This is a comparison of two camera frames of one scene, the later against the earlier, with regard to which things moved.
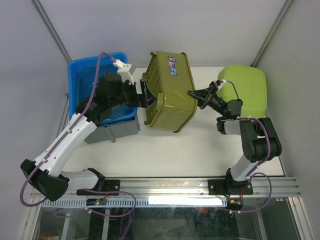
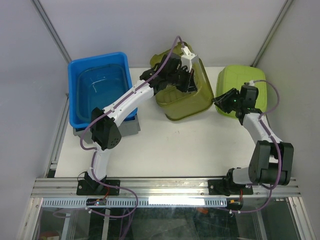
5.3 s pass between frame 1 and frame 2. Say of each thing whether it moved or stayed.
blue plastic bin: stayed
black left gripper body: moved
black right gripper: moved
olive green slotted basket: moved
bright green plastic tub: stayed
